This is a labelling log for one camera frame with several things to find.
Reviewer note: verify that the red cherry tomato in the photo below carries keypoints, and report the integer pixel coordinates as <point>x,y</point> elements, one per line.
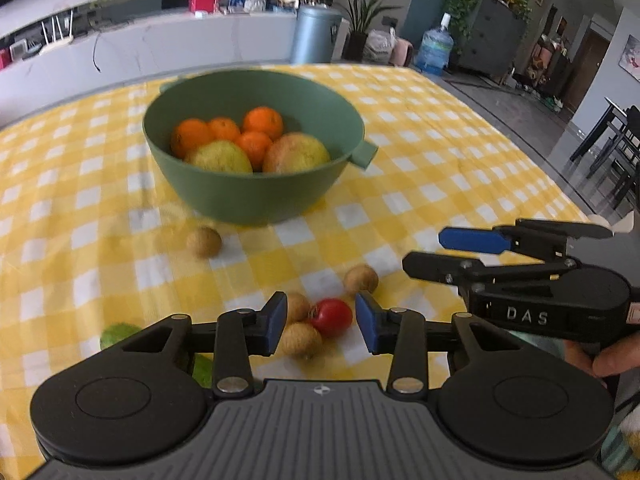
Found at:
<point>331,317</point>

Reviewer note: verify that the framed wall picture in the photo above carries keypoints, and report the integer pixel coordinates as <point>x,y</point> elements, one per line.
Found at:
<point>630,58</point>

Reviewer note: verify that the white wifi router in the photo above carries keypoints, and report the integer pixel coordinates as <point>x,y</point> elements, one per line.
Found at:
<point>57,34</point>

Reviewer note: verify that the pink bag on floor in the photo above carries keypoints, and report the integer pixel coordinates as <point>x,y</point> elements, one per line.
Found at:
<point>402,53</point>

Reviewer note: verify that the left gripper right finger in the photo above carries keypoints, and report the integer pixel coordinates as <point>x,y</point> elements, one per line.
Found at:
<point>401,334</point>

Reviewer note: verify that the green cucumber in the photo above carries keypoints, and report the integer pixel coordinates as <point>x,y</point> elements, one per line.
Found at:
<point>203,365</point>

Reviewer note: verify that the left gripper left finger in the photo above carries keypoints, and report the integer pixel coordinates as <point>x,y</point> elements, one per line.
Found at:
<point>242,333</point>

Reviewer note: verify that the small orange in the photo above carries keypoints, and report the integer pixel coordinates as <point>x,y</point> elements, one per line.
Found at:
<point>189,135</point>
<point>264,119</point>
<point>224,128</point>

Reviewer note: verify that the dark grey drawer cabinet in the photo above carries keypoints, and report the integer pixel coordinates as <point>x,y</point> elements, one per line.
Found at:
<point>495,32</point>

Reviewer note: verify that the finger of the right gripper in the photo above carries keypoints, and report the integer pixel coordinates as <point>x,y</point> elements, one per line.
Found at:
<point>460,269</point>
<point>510,237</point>

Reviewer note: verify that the right red-yellow apple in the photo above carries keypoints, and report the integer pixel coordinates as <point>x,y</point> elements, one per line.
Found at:
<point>295,152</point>

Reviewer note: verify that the black dining table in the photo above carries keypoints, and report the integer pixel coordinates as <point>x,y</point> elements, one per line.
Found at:
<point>622,149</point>

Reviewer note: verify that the blue water jug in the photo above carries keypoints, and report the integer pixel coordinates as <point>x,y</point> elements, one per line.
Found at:
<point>435,48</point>

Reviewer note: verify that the potted long-leaf plant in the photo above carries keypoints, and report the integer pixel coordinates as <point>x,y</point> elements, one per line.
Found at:
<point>360,14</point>

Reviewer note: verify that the small white clock device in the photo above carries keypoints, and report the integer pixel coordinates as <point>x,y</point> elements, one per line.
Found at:
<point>18,50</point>

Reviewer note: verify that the green colander bowl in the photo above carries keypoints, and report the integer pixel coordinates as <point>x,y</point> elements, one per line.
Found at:
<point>245,199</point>

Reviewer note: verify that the brown longan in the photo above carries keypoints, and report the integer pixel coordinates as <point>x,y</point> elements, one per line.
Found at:
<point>360,278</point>
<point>204,242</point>
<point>299,308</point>
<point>300,341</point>

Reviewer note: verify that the large orange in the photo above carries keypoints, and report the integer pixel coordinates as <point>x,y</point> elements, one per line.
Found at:
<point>255,144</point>

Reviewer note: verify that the person's right hand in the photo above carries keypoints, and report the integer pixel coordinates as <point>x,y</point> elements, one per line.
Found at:
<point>620,358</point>

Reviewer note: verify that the yellow checkered tablecloth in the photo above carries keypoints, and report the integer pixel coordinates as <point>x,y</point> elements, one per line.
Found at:
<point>92,234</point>

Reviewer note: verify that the grey metal trash bin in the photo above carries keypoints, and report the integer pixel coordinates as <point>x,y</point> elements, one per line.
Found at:
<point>315,34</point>

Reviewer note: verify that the red box on cabinet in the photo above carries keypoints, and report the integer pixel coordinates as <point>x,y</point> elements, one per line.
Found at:
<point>202,6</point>

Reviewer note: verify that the white plastic bag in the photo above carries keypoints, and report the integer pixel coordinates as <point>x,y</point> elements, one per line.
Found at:
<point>379,46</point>

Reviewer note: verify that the white marble tv cabinet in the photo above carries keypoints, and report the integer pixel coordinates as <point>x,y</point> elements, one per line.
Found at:
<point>167,44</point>

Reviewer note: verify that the left yellow-green apple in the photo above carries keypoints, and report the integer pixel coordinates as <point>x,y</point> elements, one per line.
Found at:
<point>220,156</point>

